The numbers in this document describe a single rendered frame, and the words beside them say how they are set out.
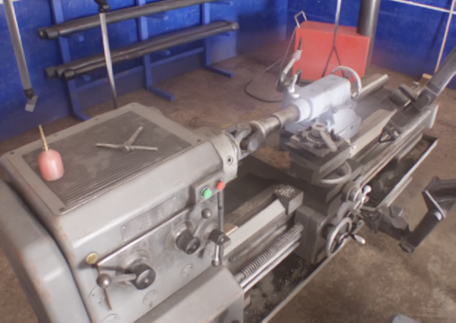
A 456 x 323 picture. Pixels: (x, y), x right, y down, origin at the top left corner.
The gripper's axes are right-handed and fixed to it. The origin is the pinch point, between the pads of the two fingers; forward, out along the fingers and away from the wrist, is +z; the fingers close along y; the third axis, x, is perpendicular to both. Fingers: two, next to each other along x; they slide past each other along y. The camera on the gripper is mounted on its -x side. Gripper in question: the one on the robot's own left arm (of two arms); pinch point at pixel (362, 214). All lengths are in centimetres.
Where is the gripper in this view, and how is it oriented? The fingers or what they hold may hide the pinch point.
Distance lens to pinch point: 180.4
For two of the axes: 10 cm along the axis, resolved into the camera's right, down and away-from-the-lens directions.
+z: -7.1, -3.8, 5.9
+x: -6.5, 6.7, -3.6
